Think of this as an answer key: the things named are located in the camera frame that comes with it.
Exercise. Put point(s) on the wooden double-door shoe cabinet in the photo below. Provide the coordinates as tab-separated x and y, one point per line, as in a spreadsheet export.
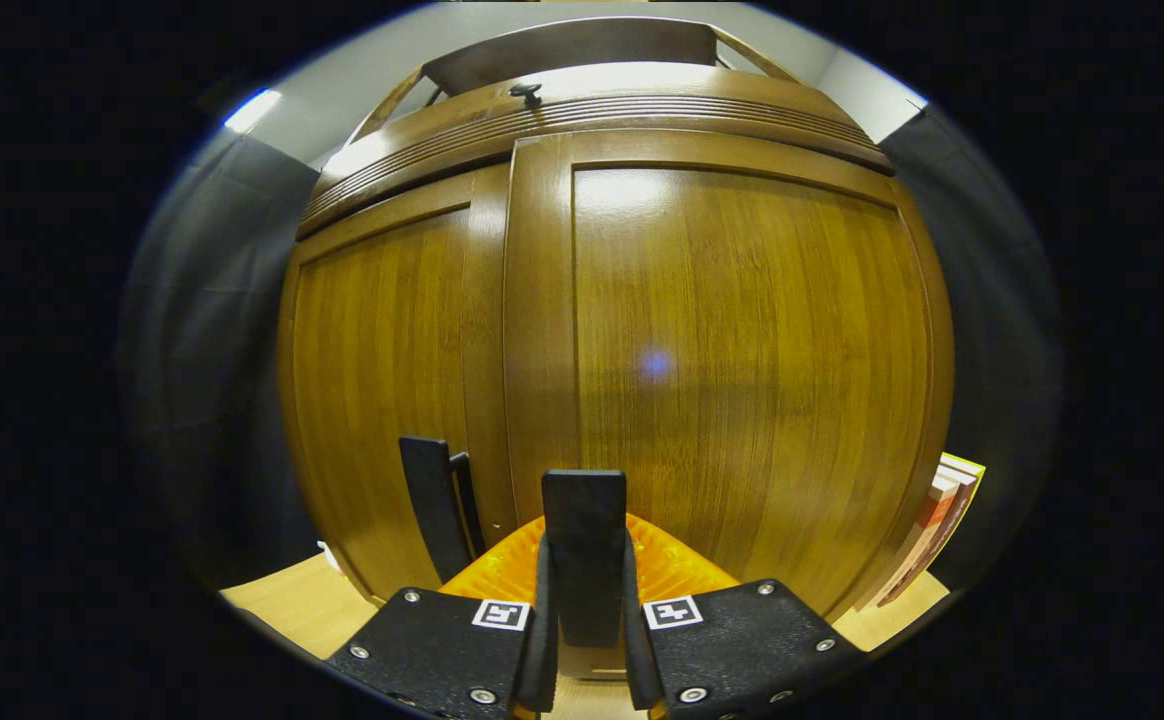
562	45

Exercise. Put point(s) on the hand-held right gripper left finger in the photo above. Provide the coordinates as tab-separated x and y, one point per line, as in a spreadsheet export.
442	640

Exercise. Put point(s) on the standing paperback books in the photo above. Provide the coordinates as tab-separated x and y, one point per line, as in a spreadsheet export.
932	530

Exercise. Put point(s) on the black round drawer knob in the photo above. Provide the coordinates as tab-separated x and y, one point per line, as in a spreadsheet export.
526	94

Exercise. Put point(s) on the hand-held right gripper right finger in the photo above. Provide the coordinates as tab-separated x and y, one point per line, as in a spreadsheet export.
742	640

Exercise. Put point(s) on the wooden cabinet door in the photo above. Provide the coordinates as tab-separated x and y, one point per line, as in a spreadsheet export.
382	380
762	350

